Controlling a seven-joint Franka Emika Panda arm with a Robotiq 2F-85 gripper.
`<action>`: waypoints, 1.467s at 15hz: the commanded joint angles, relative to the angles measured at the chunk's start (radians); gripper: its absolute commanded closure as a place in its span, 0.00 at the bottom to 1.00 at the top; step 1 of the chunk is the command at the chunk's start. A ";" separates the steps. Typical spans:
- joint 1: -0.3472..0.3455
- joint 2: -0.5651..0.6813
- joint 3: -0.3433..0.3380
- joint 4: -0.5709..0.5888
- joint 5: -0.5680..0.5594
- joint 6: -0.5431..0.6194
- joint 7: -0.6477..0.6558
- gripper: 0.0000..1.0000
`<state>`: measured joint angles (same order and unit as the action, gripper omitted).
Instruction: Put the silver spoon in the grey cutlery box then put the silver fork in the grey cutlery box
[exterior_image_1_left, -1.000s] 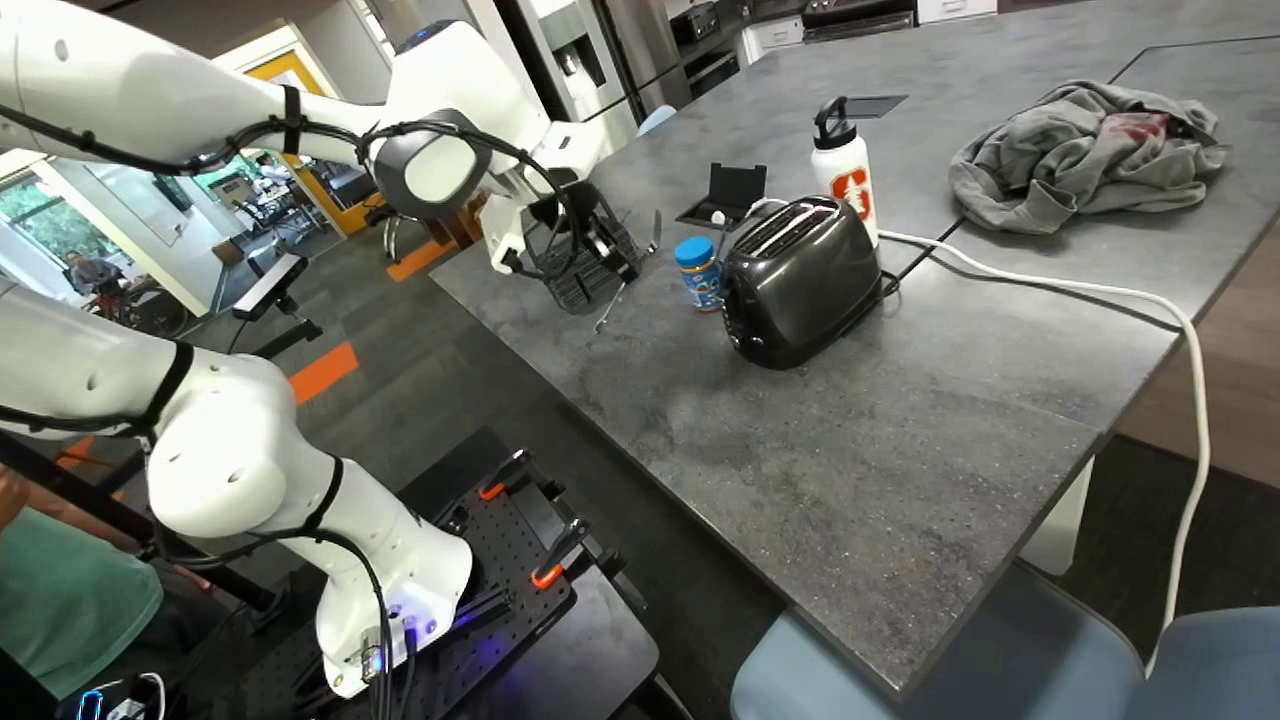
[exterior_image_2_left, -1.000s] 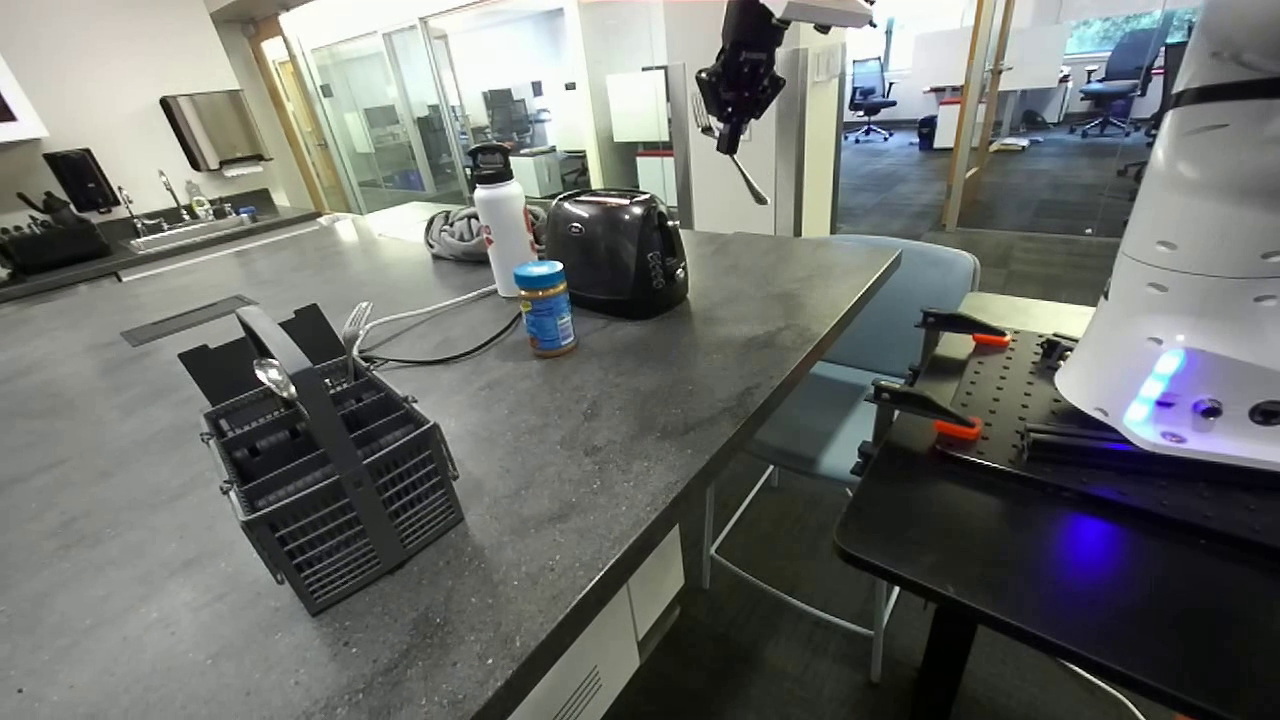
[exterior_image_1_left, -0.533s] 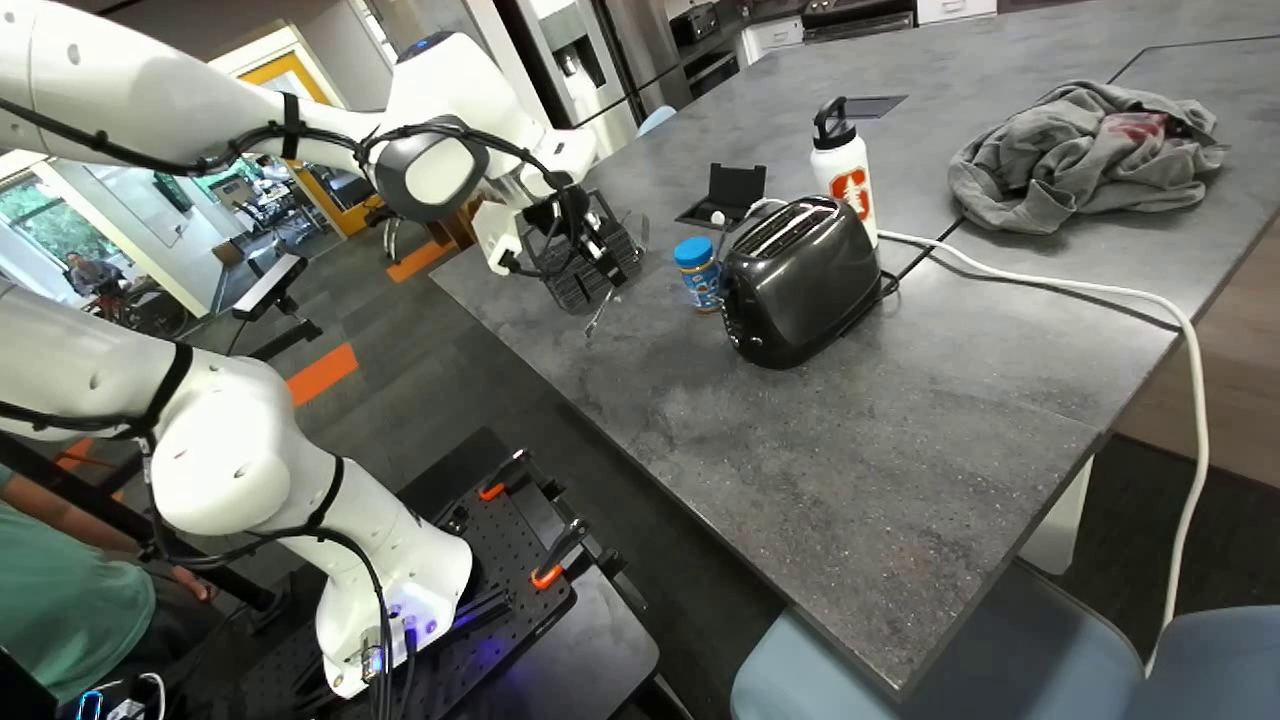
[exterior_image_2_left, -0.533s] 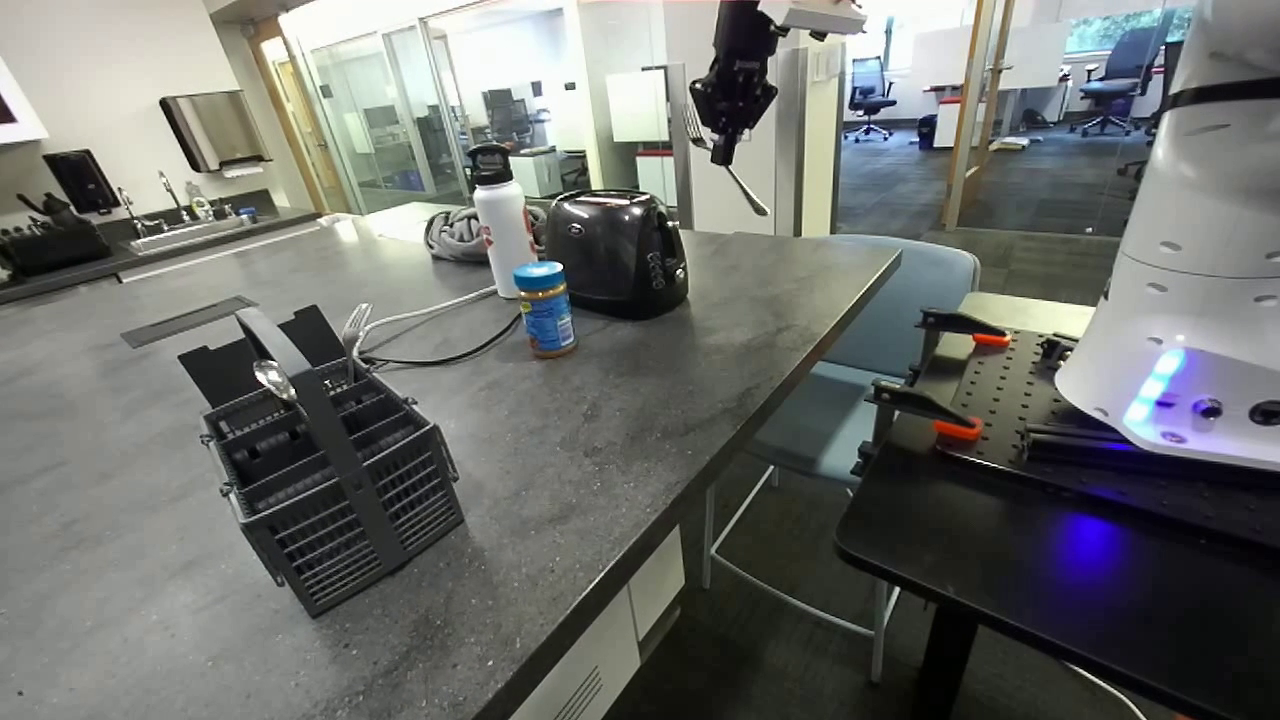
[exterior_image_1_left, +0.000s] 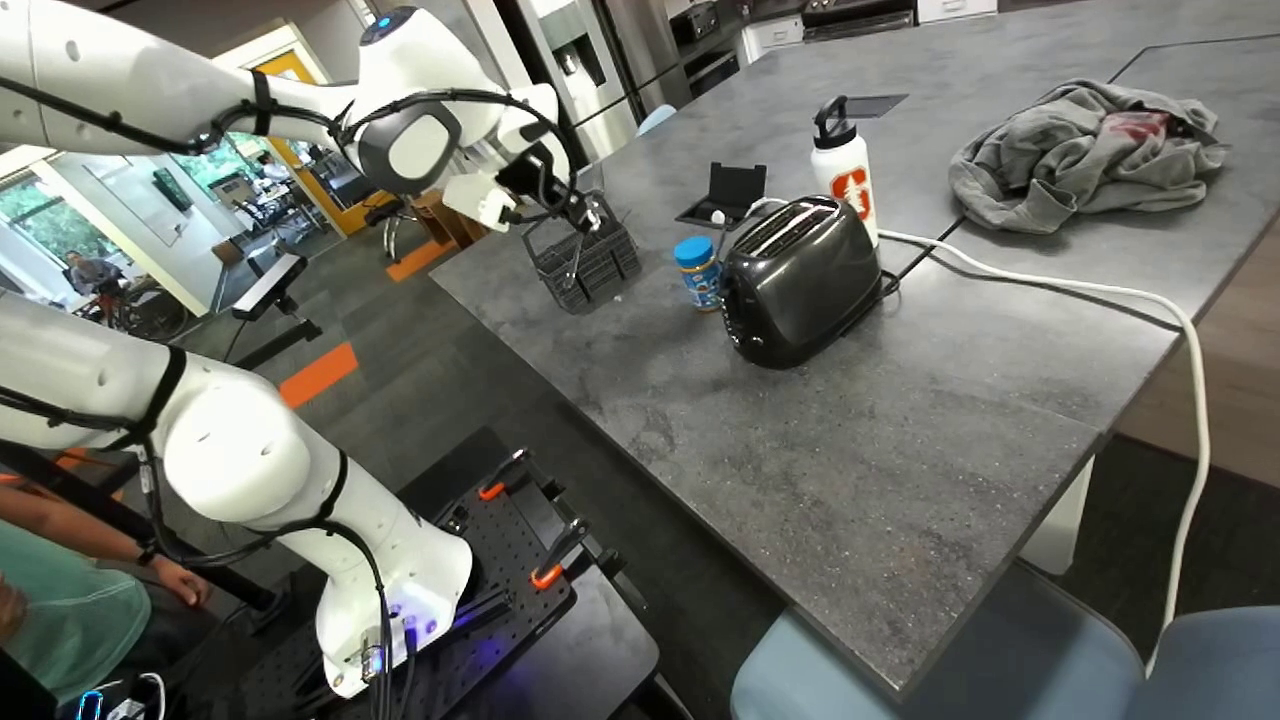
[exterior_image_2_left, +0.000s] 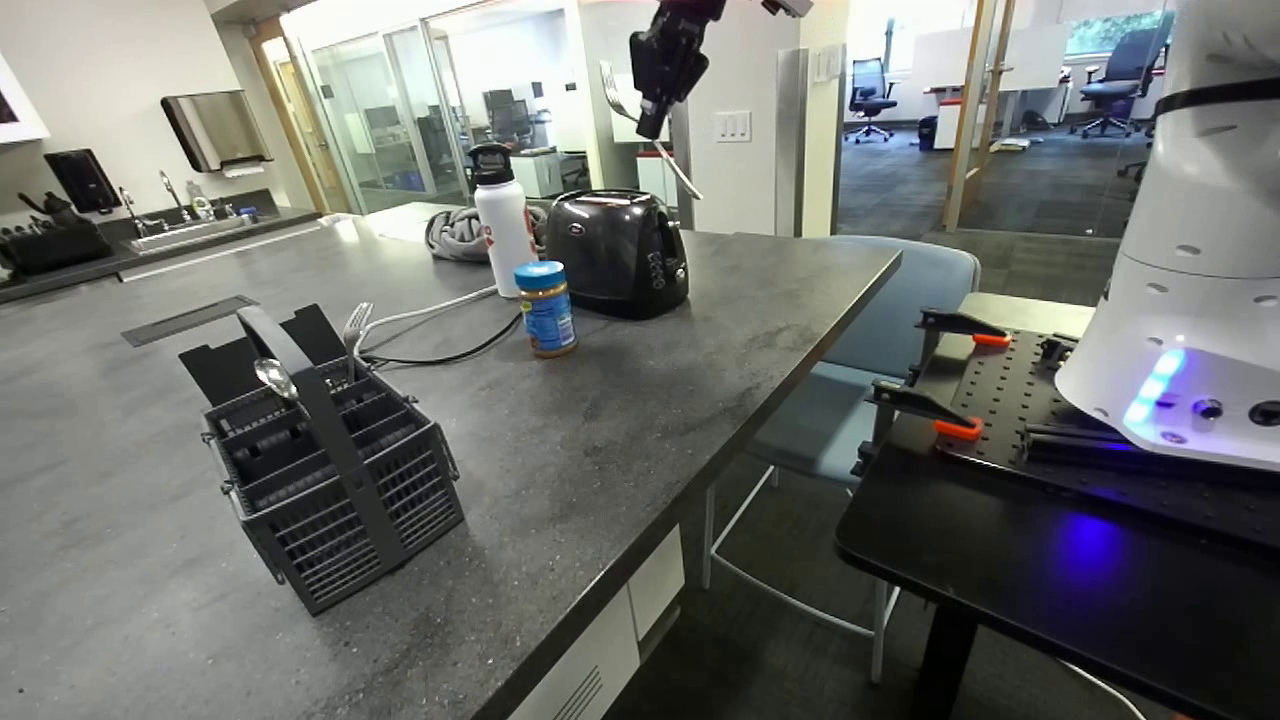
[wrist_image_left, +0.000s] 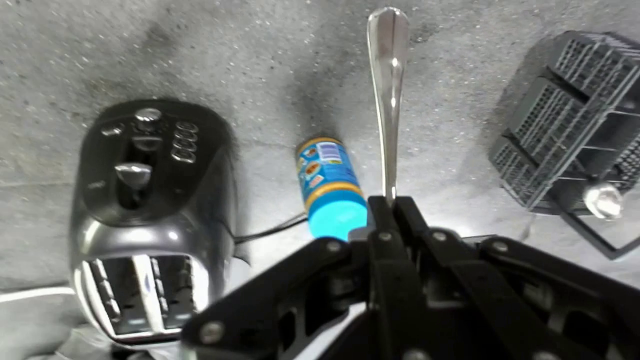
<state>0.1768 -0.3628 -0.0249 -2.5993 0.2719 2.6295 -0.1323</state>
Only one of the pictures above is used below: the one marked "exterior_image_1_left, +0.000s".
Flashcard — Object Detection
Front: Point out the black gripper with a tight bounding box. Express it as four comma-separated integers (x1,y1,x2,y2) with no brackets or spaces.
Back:
515,140,605,237

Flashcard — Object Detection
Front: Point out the bare person forearm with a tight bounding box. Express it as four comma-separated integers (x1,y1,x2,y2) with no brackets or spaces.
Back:
0,469,166,576

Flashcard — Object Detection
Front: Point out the bare person hand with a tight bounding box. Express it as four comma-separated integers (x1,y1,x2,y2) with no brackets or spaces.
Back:
143,558,214,613

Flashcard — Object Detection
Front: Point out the clear jar blue lid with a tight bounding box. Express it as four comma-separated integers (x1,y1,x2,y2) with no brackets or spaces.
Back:
668,231,729,318

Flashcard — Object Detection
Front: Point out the stainless steel refrigerator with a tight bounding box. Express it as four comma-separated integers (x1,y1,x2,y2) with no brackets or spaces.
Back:
511,0,695,168

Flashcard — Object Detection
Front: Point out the black toaster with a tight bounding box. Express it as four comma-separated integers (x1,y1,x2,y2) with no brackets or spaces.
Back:
717,191,890,372

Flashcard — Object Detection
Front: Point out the white water bottle black cap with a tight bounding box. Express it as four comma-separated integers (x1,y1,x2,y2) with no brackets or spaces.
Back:
807,97,886,247

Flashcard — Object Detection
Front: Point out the table power hatch cover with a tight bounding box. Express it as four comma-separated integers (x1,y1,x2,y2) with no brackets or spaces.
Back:
837,90,914,125

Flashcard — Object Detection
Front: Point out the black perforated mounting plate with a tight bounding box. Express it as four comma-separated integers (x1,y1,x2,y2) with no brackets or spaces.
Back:
396,425,634,683

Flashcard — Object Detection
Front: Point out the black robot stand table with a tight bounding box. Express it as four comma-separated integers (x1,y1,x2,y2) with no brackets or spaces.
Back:
436,566,666,720

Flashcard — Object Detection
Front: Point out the crumpled grey cloth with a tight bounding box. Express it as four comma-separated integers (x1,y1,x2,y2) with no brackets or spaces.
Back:
950,78,1231,240

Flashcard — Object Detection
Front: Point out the blue chair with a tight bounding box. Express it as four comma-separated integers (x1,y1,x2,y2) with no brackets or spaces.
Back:
729,566,1280,720

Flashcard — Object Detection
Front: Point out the white table leg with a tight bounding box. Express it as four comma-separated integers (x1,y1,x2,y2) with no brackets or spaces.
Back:
1017,455,1102,580

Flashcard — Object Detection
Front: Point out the person in green shirt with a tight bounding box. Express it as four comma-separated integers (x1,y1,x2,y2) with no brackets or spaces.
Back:
0,517,157,701

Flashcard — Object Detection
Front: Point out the orange handled black clamp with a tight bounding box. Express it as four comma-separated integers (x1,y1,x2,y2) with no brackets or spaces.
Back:
472,443,534,509
528,517,593,595

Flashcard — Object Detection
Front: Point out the thick white power cable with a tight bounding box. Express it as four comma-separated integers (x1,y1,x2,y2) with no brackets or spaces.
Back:
876,228,1212,675

